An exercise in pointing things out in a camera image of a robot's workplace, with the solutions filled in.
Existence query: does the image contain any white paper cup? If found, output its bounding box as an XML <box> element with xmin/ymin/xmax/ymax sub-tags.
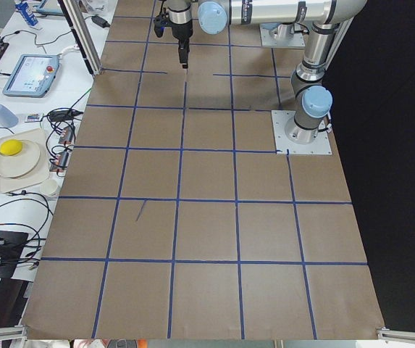
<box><xmin>40</xmin><ymin>179</ymin><xmax>61</xmax><ymax>199</ymax></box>

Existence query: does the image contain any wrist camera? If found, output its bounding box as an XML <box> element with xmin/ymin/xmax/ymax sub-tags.
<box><xmin>154</xmin><ymin>14</ymin><xmax>167</xmax><ymax>38</ymax></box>

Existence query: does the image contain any yellow lemon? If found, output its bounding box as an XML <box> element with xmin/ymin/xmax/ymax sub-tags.
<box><xmin>0</xmin><ymin>139</ymin><xmax>23</xmax><ymax>156</ymax></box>

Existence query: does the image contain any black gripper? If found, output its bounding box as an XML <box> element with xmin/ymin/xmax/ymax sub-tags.
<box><xmin>167</xmin><ymin>0</ymin><xmax>193</xmax><ymax>69</ymax></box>

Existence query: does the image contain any right teach pendant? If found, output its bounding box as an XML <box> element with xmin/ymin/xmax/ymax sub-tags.
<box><xmin>3</xmin><ymin>54</ymin><xmax>60</xmax><ymax>98</ymax></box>

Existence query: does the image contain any beige tray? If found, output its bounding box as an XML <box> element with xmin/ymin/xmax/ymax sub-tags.
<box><xmin>0</xmin><ymin>128</ymin><xmax>49</xmax><ymax>194</ymax></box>

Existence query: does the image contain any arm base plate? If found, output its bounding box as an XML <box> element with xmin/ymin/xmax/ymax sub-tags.
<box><xmin>259</xmin><ymin>23</ymin><xmax>309</xmax><ymax>49</ymax></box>
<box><xmin>272</xmin><ymin>110</ymin><xmax>332</xmax><ymax>155</ymax></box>

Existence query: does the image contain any black power adapter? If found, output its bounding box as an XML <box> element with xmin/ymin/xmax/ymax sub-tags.
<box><xmin>91</xmin><ymin>15</ymin><xmax>110</xmax><ymax>28</ymax></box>

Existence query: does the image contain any beige plate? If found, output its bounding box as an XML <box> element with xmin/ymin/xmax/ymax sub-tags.
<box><xmin>0</xmin><ymin>140</ymin><xmax>41</xmax><ymax>178</ymax></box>

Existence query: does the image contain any milk carton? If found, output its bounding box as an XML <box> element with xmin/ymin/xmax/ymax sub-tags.
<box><xmin>14</xmin><ymin>0</ymin><xmax>38</xmax><ymax>28</ymax></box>

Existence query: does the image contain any aluminium frame post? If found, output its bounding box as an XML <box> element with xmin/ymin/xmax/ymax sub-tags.
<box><xmin>58</xmin><ymin>0</ymin><xmax>102</xmax><ymax>76</ymax></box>

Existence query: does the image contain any blue plastic cup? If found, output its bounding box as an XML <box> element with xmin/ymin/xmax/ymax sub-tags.
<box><xmin>0</xmin><ymin>104</ymin><xmax>18</xmax><ymax>128</ymax></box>

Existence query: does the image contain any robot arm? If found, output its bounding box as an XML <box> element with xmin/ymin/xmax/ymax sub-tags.
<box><xmin>198</xmin><ymin>1</ymin><xmax>366</xmax><ymax>144</ymax></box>

